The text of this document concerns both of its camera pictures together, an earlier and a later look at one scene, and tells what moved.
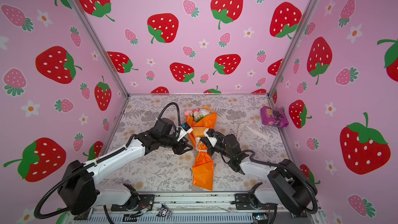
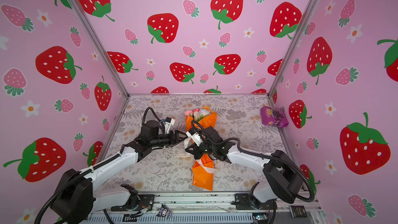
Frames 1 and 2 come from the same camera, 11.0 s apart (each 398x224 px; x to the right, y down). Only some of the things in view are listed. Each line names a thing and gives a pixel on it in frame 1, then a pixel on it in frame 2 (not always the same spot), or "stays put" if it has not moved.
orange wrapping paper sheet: x=202 y=169 stays put
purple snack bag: x=275 y=117 stays put
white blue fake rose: x=204 y=112 stays put
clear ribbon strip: x=242 y=129 -> x=212 y=170
